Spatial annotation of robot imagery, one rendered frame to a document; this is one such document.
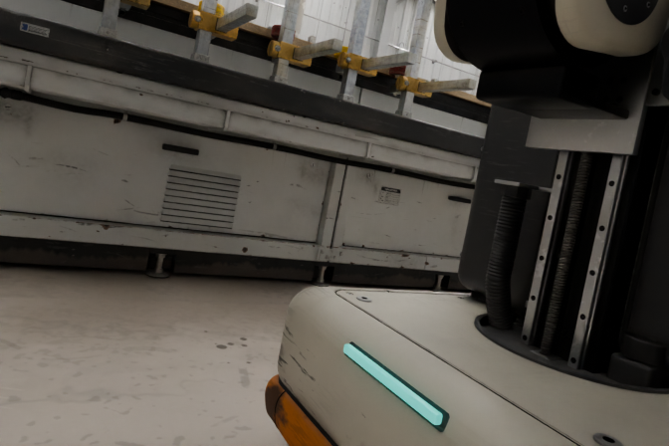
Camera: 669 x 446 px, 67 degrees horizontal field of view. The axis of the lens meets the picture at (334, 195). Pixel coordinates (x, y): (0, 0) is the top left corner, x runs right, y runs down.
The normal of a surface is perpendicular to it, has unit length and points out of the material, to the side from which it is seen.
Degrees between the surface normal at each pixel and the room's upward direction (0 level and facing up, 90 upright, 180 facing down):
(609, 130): 90
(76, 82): 90
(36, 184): 90
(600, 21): 90
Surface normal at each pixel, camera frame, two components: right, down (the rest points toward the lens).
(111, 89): 0.48, 0.14
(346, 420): -0.85, -0.13
